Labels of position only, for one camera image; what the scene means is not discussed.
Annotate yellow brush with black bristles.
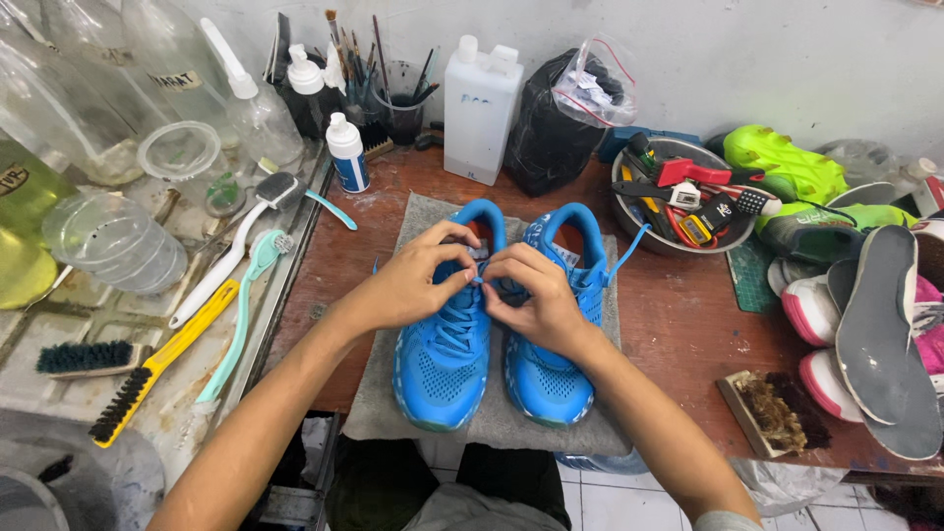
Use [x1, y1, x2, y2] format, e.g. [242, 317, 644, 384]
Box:
[89, 278, 241, 449]

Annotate metal bowl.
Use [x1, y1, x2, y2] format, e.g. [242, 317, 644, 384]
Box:
[610, 136, 758, 258]

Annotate white and pink sneaker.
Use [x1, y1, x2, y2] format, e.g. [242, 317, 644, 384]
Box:
[780, 274, 843, 348]
[798, 348, 865, 423]

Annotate clear spray bottle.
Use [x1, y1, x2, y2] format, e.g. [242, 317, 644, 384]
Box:
[199, 18, 305, 174]

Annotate bottle of yellow liquid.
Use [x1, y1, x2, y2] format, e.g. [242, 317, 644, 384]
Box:
[0, 131, 80, 311]

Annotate wooden brush with brown bristles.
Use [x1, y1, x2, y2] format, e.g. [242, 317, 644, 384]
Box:
[716, 369, 833, 460]

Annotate blue shoelace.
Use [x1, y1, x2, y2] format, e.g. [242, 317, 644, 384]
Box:
[583, 223, 654, 290]
[371, 251, 491, 356]

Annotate clear cup with paint brushes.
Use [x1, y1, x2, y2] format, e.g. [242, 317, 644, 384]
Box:
[371, 15, 442, 147]

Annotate long teal brush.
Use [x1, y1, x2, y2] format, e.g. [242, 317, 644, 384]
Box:
[195, 229, 295, 406]

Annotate grey shoe insole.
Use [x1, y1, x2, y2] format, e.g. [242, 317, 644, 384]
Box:
[835, 224, 920, 426]
[826, 257, 944, 462]

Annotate person's dark trousers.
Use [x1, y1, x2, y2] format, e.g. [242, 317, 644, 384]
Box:
[326, 435, 573, 531]

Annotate blue water jug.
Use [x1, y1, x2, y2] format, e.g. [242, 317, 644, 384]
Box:
[553, 448, 651, 476]

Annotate grey cloth mat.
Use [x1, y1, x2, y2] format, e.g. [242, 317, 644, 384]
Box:
[341, 193, 634, 458]

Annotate clear plastic cup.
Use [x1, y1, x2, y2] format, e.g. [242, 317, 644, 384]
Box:
[41, 192, 190, 296]

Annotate green cutting mat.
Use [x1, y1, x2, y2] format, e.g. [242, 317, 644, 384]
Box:
[726, 235, 780, 315]

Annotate wooden brush with dark bristles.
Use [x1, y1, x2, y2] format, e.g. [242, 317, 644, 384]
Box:
[34, 340, 153, 382]

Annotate blue box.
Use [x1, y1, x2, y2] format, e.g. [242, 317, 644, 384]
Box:
[596, 125, 703, 164]

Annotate white bottle with red label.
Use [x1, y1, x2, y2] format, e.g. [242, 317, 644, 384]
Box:
[891, 156, 944, 218]

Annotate white brush with black bristles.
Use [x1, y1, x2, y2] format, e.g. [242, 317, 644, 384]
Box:
[167, 171, 308, 331]

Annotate blue mesh running shoe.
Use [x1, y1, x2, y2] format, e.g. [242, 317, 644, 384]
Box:
[503, 202, 615, 429]
[391, 198, 510, 433]

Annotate white pump bottle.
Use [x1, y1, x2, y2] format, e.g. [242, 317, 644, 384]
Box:
[286, 43, 326, 97]

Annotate clear round container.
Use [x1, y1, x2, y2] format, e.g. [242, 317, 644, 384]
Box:
[136, 120, 248, 219]

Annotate clear plastic bag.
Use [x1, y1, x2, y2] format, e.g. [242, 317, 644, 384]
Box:
[729, 457, 851, 519]

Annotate black plastic bag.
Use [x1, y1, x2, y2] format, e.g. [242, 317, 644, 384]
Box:
[503, 49, 615, 198]

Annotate black mesh holder with brushes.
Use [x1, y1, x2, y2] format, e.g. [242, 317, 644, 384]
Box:
[264, 9, 379, 141]

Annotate neon green football boot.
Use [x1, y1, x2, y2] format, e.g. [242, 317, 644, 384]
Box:
[722, 124, 851, 205]
[755, 202, 920, 267]

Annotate teal toothbrush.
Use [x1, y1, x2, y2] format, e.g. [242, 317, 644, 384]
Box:
[304, 189, 359, 232]

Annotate clear plastic container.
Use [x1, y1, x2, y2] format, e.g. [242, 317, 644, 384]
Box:
[813, 138, 902, 187]

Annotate small white bottle blue label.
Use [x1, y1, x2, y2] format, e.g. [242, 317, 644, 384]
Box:
[325, 112, 372, 195]

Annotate large clear glass bottle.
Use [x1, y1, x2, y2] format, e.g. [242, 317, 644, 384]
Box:
[121, 0, 237, 148]
[0, 0, 174, 187]

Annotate red handled tool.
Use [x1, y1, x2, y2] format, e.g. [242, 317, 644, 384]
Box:
[655, 157, 767, 188]

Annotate clear zip bag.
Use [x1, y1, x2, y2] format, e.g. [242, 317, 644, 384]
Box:
[552, 33, 640, 128]

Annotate person's right hand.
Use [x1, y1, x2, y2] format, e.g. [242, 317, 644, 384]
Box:
[479, 242, 592, 359]

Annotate person's left hand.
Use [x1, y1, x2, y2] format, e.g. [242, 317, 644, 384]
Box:
[361, 219, 485, 333]

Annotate small wooden brush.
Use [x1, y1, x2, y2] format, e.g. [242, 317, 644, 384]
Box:
[360, 120, 396, 162]

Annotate black and white tool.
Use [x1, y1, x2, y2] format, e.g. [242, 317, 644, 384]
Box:
[611, 180, 702, 211]

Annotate white plastic jug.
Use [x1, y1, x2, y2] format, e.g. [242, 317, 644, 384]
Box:
[443, 34, 525, 187]

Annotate yellow and black meter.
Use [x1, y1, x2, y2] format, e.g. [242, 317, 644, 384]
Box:
[678, 214, 713, 246]

